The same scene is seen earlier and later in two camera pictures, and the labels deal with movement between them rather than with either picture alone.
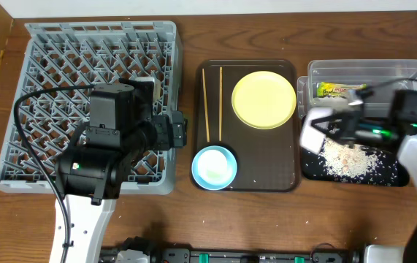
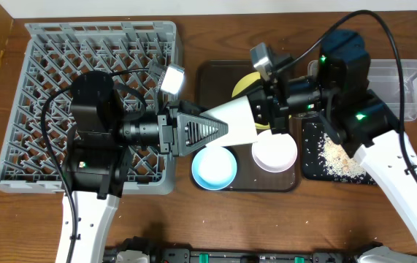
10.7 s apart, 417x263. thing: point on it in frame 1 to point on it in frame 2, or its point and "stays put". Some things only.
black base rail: [186, 254] stays put
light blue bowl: [214, 167] stays put
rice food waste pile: [342, 160] stays put
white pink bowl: [312, 138] to [274, 153]
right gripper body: [349, 126] to [270, 109]
